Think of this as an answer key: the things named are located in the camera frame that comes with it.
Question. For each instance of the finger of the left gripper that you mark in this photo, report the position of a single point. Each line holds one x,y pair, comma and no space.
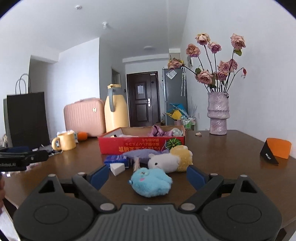
14,150
11,162

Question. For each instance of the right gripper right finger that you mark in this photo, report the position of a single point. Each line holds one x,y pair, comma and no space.
206,186

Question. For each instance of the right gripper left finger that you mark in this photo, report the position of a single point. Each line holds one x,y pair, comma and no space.
88,186

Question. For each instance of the white makeup sponge wedge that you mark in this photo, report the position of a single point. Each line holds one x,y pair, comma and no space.
117,168

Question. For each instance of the blue plush toy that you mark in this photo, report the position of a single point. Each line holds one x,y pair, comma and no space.
150,182

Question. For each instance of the purple satin bow scrunchie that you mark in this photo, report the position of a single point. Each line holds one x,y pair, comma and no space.
156,131

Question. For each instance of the clear plastic snack packet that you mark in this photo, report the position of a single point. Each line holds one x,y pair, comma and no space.
136,164

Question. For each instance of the person's left hand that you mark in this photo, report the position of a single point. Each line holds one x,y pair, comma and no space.
2,191

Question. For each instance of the black paper shopping bag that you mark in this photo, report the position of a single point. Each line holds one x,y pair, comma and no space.
25,117

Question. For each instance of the blue tissue pack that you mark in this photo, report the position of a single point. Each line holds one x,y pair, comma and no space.
111,159

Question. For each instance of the white and yellow plush toy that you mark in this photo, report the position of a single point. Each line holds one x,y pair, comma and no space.
177,160

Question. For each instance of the yellow ceramic mug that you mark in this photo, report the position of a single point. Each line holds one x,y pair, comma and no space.
64,142

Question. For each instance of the orange fruit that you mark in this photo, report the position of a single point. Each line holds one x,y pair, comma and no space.
82,136

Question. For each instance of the red cardboard box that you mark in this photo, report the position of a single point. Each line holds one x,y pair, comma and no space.
122,140

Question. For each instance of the purple knitted fish toy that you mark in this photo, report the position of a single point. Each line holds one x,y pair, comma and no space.
143,154

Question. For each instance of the pink mini suitcase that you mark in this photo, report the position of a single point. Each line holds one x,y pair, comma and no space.
86,115

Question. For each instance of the yellow thermos jug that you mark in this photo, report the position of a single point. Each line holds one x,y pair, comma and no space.
115,108

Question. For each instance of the purple ceramic vase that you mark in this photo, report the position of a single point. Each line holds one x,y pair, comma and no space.
218,112

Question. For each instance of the orange and black card holder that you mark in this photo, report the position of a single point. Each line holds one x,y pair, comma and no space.
275,147

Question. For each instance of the yellow and blue toy pile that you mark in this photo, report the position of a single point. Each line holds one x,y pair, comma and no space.
177,111

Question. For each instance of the dried pink rose bouquet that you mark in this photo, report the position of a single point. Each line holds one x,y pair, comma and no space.
216,76

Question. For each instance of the grey refrigerator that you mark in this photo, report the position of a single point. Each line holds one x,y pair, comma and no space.
174,92

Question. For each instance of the dark brown entrance door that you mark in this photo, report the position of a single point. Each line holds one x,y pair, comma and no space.
143,99

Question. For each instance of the ceiling lamp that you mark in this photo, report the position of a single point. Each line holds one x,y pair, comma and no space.
149,48

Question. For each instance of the ceiling smoke detector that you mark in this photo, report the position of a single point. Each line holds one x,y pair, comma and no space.
105,25

